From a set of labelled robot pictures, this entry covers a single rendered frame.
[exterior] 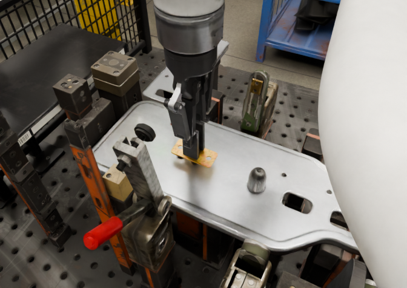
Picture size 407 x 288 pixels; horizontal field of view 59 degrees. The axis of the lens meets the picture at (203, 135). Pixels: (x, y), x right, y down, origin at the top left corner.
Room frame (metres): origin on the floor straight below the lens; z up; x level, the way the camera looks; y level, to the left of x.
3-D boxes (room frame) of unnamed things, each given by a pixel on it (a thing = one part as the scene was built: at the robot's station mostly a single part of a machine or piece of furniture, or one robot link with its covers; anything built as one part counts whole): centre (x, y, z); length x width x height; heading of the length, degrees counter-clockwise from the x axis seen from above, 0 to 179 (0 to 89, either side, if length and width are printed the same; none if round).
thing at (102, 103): (0.56, 0.25, 0.85); 0.12 x 0.03 x 0.30; 153
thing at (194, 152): (0.42, 0.02, 1.06); 0.03 x 0.01 x 0.07; 63
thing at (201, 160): (0.43, 0.02, 1.03); 0.08 x 0.04 x 0.01; 63
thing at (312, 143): (0.49, -0.23, 0.84); 0.11 x 0.08 x 0.29; 153
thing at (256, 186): (0.37, -0.10, 1.02); 0.03 x 0.03 x 0.07
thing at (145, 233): (0.28, 0.09, 0.88); 0.07 x 0.06 x 0.35; 153
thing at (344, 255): (0.30, -0.24, 0.84); 0.12 x 0.05 x 0.29; 153
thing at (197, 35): (0.43, 0.02, 1.30); 0.09 x 0.09 x 0.06
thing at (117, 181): (0.35, 0.14, 0.88); 0.04 x 0.04 x 0.36; 63
